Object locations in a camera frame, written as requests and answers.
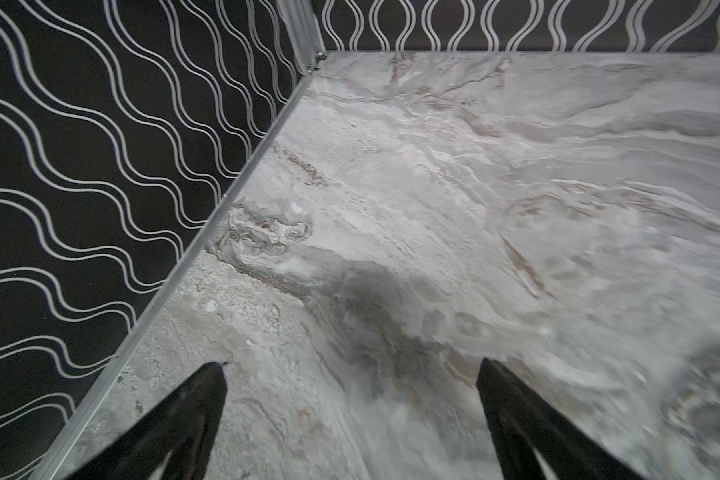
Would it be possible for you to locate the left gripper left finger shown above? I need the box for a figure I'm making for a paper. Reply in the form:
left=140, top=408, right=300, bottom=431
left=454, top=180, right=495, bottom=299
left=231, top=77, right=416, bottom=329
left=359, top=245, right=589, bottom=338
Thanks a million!
left=69, top=362, right=227, bottom=479

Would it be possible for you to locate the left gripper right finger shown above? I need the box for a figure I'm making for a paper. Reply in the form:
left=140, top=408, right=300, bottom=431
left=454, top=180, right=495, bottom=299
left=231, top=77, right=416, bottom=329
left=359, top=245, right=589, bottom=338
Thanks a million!
left=476, top=358, right=642, bottom=480

